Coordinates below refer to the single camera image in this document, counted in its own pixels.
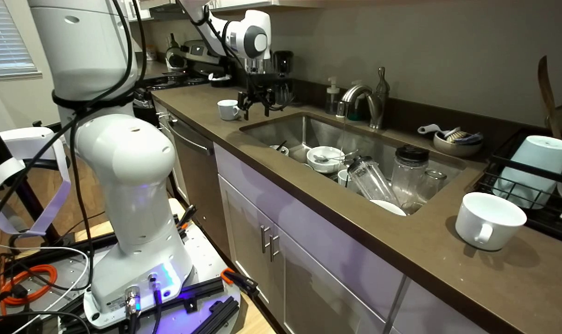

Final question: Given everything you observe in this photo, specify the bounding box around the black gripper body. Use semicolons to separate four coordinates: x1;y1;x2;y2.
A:
245;75;277;105

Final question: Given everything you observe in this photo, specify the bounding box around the wooden spatula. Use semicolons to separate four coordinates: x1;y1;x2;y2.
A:
538;57;562;138

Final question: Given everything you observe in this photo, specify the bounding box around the white mug cup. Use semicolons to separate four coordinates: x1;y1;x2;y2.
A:
217;101;241;122

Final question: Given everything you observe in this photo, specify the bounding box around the white container in rack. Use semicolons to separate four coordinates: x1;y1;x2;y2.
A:
499;136;562;211

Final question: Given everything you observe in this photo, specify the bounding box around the white bowl in sink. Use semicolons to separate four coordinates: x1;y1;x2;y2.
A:
306;147;345;175

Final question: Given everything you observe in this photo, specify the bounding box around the orange cable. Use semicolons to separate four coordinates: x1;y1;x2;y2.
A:
0;263;61;318

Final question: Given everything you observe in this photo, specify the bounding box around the white mug on counter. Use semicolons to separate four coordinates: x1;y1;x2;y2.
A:
455;192;527;251

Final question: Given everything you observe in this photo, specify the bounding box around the chrome sink faucet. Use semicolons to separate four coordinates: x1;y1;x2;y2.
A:
338;68;390;131

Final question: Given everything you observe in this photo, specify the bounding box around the black dish rack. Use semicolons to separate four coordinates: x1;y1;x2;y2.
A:
475;131;562;242

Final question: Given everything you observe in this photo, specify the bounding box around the glass jar black lid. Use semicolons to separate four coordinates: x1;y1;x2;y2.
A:
392;146;429;211

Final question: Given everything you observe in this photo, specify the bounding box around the cabinet door handle pair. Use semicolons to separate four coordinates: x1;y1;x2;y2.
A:
260;227;280;261

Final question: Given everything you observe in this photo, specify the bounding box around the soap dispenser bottle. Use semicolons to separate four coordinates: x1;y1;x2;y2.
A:
325;77;340;114

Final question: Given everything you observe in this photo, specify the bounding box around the bowl with utensils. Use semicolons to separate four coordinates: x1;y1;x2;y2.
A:
417;125;484;159

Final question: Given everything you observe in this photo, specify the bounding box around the white plate in sink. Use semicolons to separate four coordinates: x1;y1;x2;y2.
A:
371;199;406;218

